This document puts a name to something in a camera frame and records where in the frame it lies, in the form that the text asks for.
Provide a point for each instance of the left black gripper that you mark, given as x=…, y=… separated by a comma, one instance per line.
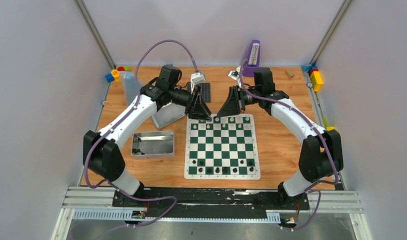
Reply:
x=193, y=100

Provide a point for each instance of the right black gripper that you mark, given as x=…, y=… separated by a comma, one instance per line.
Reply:
x=234, y=104

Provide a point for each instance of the green white chess mat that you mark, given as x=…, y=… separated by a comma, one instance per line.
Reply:
x=221, y=142

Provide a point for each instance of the metal tin with black pieces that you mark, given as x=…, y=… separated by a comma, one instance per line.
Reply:
x=153, y=145

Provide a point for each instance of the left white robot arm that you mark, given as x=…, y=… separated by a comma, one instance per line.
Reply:
x=102, y=149

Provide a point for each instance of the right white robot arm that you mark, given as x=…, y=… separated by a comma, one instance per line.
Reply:
x=321, y=154

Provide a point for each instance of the dark grey lego baseplate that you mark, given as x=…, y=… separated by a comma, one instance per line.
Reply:
x=206, y=92

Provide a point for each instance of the metal tin lid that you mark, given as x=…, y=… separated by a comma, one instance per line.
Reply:
x=167, y=115

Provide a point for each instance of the purple metronome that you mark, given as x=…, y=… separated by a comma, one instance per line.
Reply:
x=253, y=56

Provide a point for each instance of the small wooden block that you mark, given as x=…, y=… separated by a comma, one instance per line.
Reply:
x=289, y=73

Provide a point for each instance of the translucent blue plastic container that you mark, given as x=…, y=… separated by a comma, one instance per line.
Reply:
x=130, y=89

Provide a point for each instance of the yellow toy block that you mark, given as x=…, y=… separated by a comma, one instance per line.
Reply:
x=316, y=80

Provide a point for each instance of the colourful toy blocks left corner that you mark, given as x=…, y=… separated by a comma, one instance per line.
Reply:
x=117, y=74

